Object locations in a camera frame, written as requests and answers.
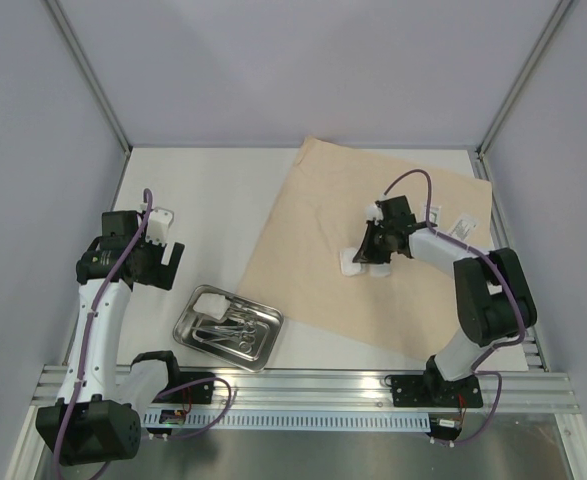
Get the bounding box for long steel hemostat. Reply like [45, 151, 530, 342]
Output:
[227, 303, 259, 329]

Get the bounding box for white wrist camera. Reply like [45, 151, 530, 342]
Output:
[142, 206, 174, 247]
[365, 202, 384, 222]

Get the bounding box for stainless steel tray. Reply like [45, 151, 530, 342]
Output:
[172, 285, 285, 372]

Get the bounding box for steel hemostat forceps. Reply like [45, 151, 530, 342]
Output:
[194, 324, 256, 352]
[207, 323, 257, 353]

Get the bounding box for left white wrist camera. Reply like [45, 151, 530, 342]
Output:
[142, 206, 174, 247]

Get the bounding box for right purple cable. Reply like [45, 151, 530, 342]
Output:
[382, 169, 527, 446]

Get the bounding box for right aluminium frame post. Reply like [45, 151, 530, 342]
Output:
[476, 0, 576, 160]

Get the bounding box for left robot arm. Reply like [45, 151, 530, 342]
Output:
[36, 206, 184, 466]

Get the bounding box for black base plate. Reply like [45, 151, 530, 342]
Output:
[148, 370, 215, 406]
[384, 372, 484, 409]

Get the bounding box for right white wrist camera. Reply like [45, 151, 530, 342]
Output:
[365, 202, 384, 222]

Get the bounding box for beige cloth drape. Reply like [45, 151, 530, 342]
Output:
[238, 138, 492, 369]

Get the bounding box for green white suture packet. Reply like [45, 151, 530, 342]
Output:
[424, 205, 441, 226]

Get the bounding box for slotted grey cable duct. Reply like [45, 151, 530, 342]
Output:
[141, 408, 431, 433]

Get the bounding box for aluminium mounting rail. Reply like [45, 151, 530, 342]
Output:
[32, 364, 582, 416]

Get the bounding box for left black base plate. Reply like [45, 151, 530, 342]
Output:
[148, 370, 215, 406]

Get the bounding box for aluminium frame post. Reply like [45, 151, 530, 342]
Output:
[42, 0, 132, 158]
[476, 0, 576, 160]

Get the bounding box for left aluminium frame post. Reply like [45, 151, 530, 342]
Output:
[42, 0, 132, 158]

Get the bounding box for white gauze pad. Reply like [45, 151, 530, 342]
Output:
[369, 264, 391, 278]
[339, 247, 366, 277]
[193, 293, 231, 321]

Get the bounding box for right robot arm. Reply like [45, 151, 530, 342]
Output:
[350, 196, 537, 405]

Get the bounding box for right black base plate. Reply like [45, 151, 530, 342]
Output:
[384, 372, 484, 409]

